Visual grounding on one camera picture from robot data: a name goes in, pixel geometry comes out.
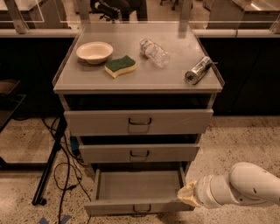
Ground black tripod leg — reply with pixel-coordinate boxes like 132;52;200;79
31;116;67;206

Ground grey drawer cabinet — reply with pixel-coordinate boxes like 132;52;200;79
54;23;223;171

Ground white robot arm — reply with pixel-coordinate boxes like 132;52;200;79
178;162;280;209

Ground grey middle drawer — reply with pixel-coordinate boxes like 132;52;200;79
79;135;200;163

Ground white paper bowl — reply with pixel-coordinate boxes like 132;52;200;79
76;42;113;65

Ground green yellow sponge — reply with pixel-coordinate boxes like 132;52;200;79
104;55;137;78

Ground black office chair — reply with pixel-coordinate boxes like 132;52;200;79
90;0;130;21

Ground clear plastic water bottle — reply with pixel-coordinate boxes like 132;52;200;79
139;38;170;68

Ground grey drawer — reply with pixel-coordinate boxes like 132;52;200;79
79;135;200;163
84;164;193;216
64;109;213;136

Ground grey top drawer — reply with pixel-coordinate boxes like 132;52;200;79
64;109;213;136

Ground silver metal can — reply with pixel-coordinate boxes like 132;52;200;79
185;56;213;85

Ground dark side table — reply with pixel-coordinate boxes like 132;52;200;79
0;79;27;170

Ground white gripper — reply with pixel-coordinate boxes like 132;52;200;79
177;175;221;209

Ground black floor cable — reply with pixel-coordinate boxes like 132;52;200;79
41;116;94;224

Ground grey bottom drawer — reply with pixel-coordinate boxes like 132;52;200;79
84;164;193;216

